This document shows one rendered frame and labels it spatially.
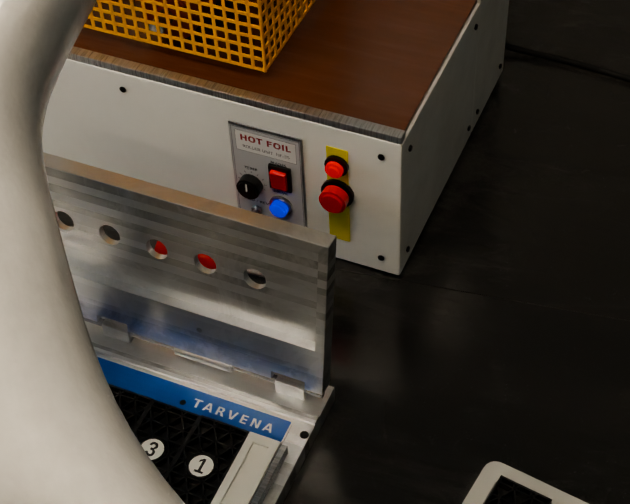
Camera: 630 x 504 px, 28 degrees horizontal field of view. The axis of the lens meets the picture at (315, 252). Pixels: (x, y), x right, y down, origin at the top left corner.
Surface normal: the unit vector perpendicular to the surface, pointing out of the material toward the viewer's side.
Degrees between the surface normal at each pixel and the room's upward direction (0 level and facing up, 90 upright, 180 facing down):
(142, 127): 90
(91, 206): 81
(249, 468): 0
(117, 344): 0
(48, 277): 60
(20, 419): 31
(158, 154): 90
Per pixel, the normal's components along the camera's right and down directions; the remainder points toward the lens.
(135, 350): -0.04, -0.67
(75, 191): -0.40, 0.58
